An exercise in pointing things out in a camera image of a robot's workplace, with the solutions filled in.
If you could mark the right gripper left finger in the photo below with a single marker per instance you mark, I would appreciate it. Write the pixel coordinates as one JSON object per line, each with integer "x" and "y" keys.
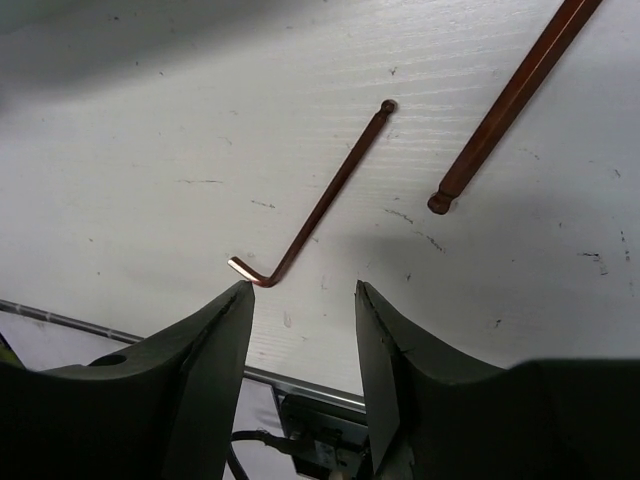
{"x": 162, "y": 408}

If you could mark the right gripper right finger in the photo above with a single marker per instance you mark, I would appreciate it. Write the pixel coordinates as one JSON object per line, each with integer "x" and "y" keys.
{"x": 434, "y": 412}

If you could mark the dark hex key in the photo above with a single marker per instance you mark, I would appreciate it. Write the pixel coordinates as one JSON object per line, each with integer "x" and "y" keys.
{"x": 331, "y": 193}
{"x": 556, "y": 37}

